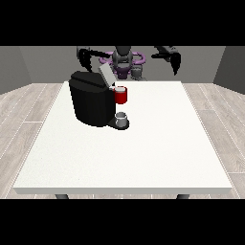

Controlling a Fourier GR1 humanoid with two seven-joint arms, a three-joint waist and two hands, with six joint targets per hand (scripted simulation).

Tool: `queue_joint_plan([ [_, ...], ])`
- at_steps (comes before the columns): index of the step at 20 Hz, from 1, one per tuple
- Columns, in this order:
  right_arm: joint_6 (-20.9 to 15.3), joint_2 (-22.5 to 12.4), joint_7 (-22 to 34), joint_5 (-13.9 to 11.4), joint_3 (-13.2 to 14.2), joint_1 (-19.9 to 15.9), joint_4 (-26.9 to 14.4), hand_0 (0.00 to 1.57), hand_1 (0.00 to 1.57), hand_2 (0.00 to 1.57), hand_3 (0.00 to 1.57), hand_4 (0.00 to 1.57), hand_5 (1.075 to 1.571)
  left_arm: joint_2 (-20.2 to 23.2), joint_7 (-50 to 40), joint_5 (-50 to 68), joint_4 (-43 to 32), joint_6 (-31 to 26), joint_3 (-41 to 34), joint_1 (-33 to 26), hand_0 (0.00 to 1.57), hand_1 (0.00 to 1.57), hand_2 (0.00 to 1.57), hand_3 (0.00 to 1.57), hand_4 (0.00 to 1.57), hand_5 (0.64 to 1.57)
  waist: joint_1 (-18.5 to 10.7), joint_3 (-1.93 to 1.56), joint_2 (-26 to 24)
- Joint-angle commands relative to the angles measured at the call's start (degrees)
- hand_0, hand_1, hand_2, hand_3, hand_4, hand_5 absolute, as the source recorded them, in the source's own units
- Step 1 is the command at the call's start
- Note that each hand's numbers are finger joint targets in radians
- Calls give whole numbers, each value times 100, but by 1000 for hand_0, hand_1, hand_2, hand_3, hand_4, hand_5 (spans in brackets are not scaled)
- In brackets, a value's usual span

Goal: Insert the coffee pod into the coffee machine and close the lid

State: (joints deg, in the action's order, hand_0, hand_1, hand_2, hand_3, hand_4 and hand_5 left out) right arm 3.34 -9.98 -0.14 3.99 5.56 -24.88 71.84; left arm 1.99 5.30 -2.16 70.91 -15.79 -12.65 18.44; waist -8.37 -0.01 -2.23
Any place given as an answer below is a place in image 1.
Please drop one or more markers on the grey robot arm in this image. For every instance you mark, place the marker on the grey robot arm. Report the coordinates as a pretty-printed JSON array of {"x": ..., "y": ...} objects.
[
  {"x": 83, "y": 48},
  {"x": 167, "y": 49}
]

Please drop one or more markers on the grey robot trunk purple rings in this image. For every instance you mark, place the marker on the grey robot trunk purple rings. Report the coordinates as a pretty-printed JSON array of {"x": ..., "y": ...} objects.
[{"x": 122, "y": 55}]

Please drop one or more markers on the small grey cup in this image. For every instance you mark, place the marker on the small grey cup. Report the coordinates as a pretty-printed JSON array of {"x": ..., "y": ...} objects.
[{"x": 121, "y": 120}]

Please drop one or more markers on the dark table leg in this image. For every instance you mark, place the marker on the dark table leg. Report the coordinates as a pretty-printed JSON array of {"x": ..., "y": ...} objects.
[
  {"x": 182, "y": 196},
  {"x": 62, "y": 196}
]

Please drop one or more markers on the red pod holder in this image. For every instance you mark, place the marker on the red pod holder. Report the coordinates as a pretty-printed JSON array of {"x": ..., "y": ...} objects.
[{"x": 120, "y": 97}]

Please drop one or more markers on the small grey coffee pod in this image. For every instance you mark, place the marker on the small grey coffee pod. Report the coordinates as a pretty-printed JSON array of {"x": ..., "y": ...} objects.
[{"x": 136, "y": 73}]

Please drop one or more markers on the black coffee machine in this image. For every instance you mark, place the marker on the black coffee machine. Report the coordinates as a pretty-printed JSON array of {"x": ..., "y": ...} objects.
[{"x": 89, "y": 102}]

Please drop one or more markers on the pale grey machine lid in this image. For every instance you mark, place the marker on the pale grey machine lid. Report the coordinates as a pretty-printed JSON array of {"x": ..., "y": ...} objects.
[{"x": 106, "y": 74}]

